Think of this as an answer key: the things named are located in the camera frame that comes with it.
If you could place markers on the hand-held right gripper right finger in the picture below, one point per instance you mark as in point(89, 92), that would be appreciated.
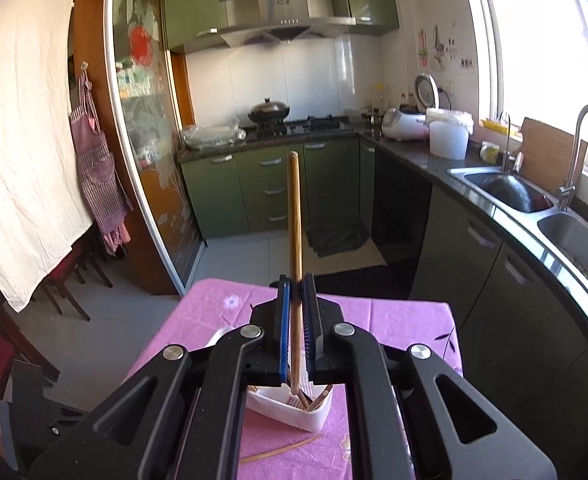
point(308, 330)

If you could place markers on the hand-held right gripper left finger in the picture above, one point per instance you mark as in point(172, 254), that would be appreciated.
point(285, 330)

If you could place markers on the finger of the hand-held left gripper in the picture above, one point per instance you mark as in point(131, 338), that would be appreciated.
point(10, 435)

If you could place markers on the plain light wooden chopstick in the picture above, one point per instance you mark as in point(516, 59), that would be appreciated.
point(294, 220)
point(321, 397)
point(279, 450)

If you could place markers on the dark brown chopstick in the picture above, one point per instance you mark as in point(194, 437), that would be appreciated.
point(301, 401)

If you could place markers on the white plastic utensil holder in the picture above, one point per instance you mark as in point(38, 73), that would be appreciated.
point(294, 417)

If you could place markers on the purple floral tablecloth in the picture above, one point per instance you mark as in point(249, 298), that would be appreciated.
point(214, 305)

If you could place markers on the dark floor mat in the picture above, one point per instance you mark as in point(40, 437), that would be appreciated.
point(336, 237)

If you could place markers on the dark wooden chair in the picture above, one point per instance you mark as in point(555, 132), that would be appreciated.
point(69, 270)

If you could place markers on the black cabinet front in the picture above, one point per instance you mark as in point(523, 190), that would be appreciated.
point(398, 220)

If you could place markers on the green base cabinets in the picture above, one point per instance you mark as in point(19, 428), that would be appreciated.
point(214, 195)

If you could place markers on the dark green sink cabinets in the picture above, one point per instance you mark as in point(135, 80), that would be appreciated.
point(473, 285)

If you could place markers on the dark stone countertop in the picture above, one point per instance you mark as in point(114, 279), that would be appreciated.
point(423, 160)

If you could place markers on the black gas stove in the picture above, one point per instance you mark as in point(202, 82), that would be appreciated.
point(319, 124)

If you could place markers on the plastic wrapped tray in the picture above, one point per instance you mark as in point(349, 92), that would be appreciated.
point(209, 135)

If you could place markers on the black wok with lid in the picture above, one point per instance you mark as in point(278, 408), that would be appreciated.
point(269, 110)

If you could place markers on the patterned glass sliding door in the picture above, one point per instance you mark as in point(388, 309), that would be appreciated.
point(144, 160)

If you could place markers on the small metal pot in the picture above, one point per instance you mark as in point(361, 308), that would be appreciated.
point(373, 119)

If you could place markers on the white rice cooker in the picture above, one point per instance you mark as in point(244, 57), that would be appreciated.
point(403, 127)

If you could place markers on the pink checked apron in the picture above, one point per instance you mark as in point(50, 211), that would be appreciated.
point(99, 170)

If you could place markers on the white plastic bucket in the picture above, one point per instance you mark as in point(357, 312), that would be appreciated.
point(446, 140)

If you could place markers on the glass bottle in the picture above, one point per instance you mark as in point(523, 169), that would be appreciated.
point(381, 97)

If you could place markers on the steel double sink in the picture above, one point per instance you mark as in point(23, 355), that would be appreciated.
point(533, 215)

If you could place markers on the pale mug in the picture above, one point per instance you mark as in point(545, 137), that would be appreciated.
point(489, 152)

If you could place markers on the white hanging sheet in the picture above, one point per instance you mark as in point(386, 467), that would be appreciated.
point(24, 135)

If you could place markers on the small steel faucet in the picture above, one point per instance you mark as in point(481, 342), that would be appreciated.
point(506, 150)

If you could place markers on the yellow tray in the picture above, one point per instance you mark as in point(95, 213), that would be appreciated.
point(493, 126)

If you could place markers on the wooden cutting board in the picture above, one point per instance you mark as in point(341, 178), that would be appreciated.
point(548, 150)

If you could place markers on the tall steel faucet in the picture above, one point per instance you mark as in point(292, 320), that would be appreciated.
point(571, 170)

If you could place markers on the steel range hood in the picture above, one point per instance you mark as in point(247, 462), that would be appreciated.
point(279, 5)

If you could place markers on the kitchen window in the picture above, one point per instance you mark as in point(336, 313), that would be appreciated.
point(538, 35)

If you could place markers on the white wall outlet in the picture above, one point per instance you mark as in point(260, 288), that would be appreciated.
point(447, 87)

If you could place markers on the pink wall sticker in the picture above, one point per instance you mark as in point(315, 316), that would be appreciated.
point(423, 50)

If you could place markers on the purple wall sticker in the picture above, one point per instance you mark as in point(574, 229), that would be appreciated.
point(439, 47)

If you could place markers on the green wall cabinets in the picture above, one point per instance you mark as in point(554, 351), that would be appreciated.
point(189, 10)

